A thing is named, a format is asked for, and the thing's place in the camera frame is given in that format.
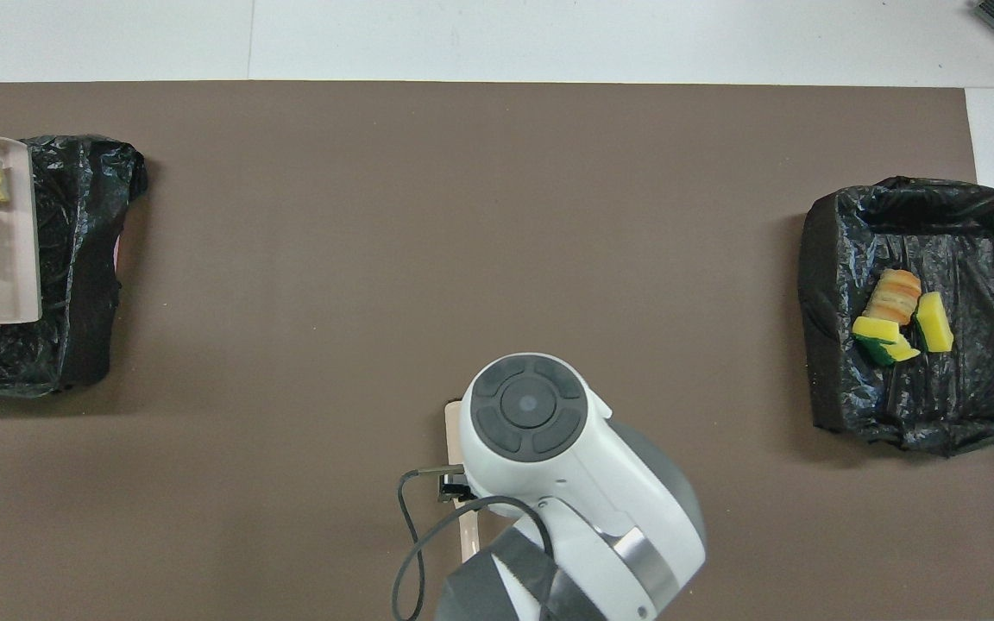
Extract pale crusty toy bread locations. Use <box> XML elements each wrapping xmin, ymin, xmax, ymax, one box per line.
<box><xmin>862</xmin><ymin>268</ymin><xmax>923</xmax><ymax>326</ymax></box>

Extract yellow and green sponge piece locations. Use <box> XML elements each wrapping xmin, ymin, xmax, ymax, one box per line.
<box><xmin>915</xmin><ymin>291</ymin><xmax>954</xmax><ymax>354</ymax></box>
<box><xmin>852</xmin><ymin>316</ymin><xmax>922</xmax><ymax>366</ymax></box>

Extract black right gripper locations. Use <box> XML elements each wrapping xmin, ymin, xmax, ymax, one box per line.
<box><xmin>437</xmin><ymin>470</ymin><xmax>474</xmax><ymax>504</ymax></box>

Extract black bag lined bin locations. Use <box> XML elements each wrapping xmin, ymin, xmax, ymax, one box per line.
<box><xmin>798</xmin><ymin>177</ymin><xmax>994</xmax><ymax>457</ymax></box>
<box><xmin>0</xmin><ymin>135</ymin><xmax>149</xmax><ymax>398</ymax></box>

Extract beige hand brush black bristles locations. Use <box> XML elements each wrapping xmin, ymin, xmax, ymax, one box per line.
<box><xmin>444</xmin><ymin>399</ymin><xmax>483</xmax><ymax>572</ymax></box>

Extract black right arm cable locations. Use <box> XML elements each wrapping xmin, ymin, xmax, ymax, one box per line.
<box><xmin>392</xmin><ymin>465</ymin><xmax>560</xmax><ymax>621</ymax></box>

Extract brown table mat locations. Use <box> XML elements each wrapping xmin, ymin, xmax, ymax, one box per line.
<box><xmin>0</xmin><ymin>81</ymin><xmax>994</xmax><ymax>621</ymax></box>

